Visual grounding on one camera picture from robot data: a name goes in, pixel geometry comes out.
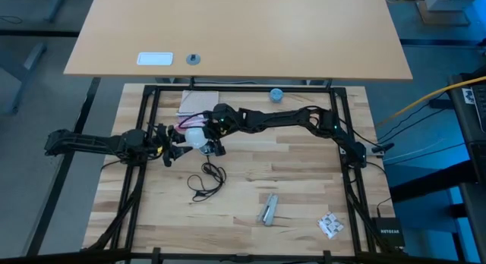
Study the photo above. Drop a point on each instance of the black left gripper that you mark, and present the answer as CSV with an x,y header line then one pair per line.
x,y
161,139

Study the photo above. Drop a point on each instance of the grey stapler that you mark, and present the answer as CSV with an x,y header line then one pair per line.
x,y
267,210

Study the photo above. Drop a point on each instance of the black network switch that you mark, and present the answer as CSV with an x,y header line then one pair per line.
x,y
388,231

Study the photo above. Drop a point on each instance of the grey desk leg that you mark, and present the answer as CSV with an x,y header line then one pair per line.
x,y
30,63

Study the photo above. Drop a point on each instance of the white lightbulb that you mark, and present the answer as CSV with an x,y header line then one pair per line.
x,y
195,138

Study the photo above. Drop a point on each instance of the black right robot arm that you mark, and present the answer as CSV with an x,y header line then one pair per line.
x,y
284,118

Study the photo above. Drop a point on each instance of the grey desk foot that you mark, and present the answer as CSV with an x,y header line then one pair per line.
x,y
442,13

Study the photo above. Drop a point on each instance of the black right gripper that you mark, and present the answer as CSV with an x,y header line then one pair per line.
x,y
224,118

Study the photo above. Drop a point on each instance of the black aluminium table frame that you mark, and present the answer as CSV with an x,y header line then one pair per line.
x,y
146,203

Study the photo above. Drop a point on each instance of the tan desk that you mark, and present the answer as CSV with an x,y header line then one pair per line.
x,y
243,32

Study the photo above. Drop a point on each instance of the small blue patterned bowl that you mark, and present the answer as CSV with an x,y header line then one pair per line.
x,y
276,95

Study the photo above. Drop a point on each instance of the black equipment rack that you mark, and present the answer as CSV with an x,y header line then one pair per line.
x,y
477,161

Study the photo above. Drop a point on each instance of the white rectangular desk plate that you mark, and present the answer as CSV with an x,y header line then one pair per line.
x,y
155,58

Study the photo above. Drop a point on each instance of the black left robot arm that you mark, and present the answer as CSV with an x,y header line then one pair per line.
x,y
95,142

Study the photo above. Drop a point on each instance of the pink sponge block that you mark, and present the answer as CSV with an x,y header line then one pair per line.
x,y
190,123

